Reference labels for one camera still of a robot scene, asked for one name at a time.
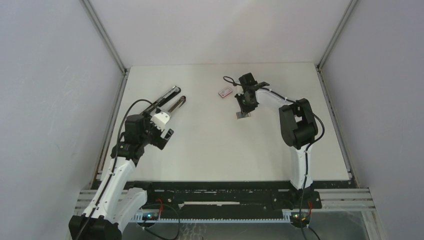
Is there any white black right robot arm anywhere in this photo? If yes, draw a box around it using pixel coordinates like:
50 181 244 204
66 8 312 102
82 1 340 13
223 73 325 208

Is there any red white staple box sleeve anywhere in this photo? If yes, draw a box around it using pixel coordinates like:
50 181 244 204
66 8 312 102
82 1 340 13
218 87 233 99

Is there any black stapler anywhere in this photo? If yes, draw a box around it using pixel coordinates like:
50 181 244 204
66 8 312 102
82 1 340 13
143 85 181 113

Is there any red staple box tray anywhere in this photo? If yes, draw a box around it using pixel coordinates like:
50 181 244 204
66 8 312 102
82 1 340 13
236 111 251 120

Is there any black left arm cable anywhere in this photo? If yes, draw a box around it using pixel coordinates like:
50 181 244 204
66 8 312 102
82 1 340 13
72 99 155 240

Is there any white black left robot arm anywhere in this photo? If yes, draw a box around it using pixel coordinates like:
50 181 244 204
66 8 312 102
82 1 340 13
68 111 174 240

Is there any aluminium frame rail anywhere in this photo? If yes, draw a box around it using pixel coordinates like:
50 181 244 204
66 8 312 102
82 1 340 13
74 189 377 223

